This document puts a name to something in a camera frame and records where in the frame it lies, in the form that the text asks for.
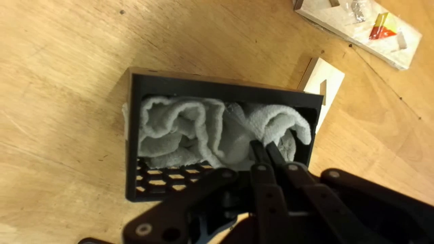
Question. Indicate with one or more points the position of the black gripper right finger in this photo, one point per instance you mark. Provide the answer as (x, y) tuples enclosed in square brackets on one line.
[(293, 206)]

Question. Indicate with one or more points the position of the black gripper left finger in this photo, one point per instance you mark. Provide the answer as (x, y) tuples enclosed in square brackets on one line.
[(194, 214)]

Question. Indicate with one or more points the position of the white terry cloth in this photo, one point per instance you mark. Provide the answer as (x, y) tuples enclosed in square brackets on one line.
[(178, 131)]

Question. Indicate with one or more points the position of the wooden slotted board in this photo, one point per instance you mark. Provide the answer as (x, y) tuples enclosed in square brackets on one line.
[(322, 79)]

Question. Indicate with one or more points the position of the wooden triangle puzzle board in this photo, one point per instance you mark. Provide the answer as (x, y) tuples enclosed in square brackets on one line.
[(353, 20)]

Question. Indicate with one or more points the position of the red yellow triangle piece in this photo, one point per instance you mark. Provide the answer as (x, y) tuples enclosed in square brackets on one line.
[(384, 26)]

